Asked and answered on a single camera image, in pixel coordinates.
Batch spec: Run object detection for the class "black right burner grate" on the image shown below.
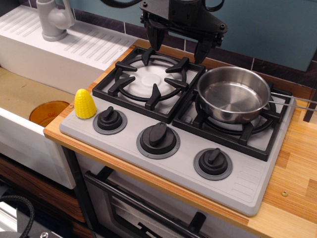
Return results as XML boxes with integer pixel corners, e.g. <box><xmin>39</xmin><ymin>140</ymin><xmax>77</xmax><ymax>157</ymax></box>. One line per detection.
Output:
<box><xmin>173</xmin><ymin>82</ymin><xmax>293</xmax><ymax>161</ymax></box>

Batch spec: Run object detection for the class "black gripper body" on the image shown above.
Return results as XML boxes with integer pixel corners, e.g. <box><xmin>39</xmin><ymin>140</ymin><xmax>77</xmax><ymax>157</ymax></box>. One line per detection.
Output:
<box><xmin>139</xmin><ymin>0</ymin><xmax>228</xmax><ymax>40</ymax></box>

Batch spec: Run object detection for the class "black braided cable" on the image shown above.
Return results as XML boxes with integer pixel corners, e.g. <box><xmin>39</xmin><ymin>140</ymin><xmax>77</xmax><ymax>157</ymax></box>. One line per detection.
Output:
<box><xmin>0</xmin><ymin>195</ymin><xmax>35</xmax><ymax>238</ymax></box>

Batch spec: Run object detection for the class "grey toy stove top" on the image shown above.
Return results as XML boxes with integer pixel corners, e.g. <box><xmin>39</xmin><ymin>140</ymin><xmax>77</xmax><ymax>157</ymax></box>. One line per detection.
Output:
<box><xmin>59</xmin><ymin>47</ymin><xmax>296</xmax><ymax>216</ymax></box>

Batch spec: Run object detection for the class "orange plastic bowl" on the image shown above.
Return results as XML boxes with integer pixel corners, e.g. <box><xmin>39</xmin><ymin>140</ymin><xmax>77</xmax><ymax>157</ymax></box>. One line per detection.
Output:
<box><xmin>29</xmin><ymin>101</ymin><xmax>69</xmax><ymax>127</ymax></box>

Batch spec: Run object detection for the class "black left stove knob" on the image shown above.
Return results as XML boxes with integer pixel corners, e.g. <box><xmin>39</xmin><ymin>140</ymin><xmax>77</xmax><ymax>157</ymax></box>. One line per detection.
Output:
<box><xmin>93</xmin><ymin>106</ymin><xmax>127</xmax><ymax>135</ymax></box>

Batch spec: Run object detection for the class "black middle stove knob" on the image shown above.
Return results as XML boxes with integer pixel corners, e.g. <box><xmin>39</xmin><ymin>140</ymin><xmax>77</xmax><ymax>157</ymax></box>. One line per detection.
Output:
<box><xmin>136</xmin><ymin>122</ymin><xmax>180</xmax><ymax>160</ymax></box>

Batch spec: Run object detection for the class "black left burner grate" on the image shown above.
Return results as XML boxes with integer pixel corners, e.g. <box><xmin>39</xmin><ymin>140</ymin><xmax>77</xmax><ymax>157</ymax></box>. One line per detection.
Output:
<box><xmin>93</xmin><ymin>47</ymin><xmax>206</xmax><ymax>123</ymax></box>

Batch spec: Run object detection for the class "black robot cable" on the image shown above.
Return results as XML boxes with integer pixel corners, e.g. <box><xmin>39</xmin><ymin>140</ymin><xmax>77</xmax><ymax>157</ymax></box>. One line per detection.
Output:
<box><xmin>101</xmin><ymin>0</ymin><xmax>149</xmax><ymax>7</ymax></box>

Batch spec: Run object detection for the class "black stove knob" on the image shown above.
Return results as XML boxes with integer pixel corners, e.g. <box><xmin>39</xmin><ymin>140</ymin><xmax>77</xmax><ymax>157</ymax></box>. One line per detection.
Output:
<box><xmin>93</xmin><ymin>106</ymin><xmax>127</xmax><ymax>135</ymax></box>
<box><xmin>136</xmin><ymin>122</ymin><xmax>180</xmax><ymax>160</ymax></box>
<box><xmin>194</xmin><ymin>148</ymin><xmax>233</xmax><ymax>181</ymax></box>

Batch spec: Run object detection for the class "toy oven door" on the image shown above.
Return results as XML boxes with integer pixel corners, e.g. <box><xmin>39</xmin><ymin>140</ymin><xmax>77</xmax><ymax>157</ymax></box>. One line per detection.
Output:
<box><xmin>84</xmin><ymin>167</ymin><xmax>206</xmax><ymax>238</ymax></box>

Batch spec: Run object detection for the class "grey toy faucet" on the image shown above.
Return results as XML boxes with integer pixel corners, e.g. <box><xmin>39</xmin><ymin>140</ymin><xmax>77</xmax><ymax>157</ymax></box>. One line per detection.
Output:
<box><xmin>36</xmin><ymin>0</ymin><xmax>75</xmax><ymax>42</ymax></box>

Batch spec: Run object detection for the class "white toy sink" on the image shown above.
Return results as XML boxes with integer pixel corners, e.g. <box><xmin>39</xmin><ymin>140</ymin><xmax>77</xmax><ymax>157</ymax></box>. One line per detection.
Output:
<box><xmin>0</xmin><ymin>5</ymin><xmax>136</xmax><ymax>189</ymax></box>

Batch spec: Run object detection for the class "stainless steel pan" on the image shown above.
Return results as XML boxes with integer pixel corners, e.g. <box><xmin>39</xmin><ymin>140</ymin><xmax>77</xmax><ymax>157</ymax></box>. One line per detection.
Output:
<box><xmin>197</xmin><ymin>66</ymin><xmax>316</xmax><ymax>124</ymax></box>

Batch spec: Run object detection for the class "black right stove knob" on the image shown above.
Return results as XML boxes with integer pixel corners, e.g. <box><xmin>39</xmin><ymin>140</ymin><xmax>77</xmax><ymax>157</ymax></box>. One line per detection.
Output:
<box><xmin>194</xmin><ymin>148</ymin><xmax>233</xmax><ymax>181</ymax></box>

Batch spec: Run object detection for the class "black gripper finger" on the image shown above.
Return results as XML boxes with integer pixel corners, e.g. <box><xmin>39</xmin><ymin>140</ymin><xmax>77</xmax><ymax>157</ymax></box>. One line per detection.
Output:
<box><xmin>147</xmin><ymin>19</ymin><xmax>168</xmax><ymax>51</ymax></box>
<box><xmin>194</xmin><ymin>35</ymin><xmax>217</xmax><ymax>64</ymax></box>

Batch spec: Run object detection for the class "black burner grate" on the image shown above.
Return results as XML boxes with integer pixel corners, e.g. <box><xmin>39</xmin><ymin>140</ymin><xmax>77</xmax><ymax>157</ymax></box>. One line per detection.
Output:
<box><xmin>173</xmin><ymin>82</ymin><xmax>293</xmax><ymax>161</ymax></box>
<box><xmin>93</xmin><ymin>47</ymin><xmax>206</xmax><ymax>123</ymax></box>

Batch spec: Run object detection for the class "yellow toy corn cob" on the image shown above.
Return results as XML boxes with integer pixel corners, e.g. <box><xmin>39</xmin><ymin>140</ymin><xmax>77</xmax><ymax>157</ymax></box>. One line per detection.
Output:
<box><xmin>74</xmin><ymin>89</ymin><xmax>97</xmax><ymax>119</ymax></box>

